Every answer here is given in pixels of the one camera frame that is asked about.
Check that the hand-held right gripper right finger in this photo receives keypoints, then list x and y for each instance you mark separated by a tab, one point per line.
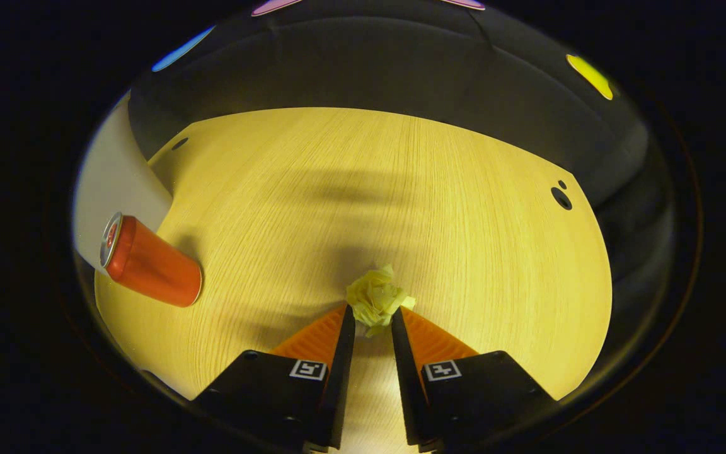
407	391

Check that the wooden desktop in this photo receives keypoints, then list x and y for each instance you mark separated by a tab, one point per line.
401	189

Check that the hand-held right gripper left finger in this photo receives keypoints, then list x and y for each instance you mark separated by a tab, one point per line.
338	391

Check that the yellow paper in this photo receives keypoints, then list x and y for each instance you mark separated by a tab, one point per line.
375	296

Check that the red pop can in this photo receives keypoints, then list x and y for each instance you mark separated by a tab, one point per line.
155	265

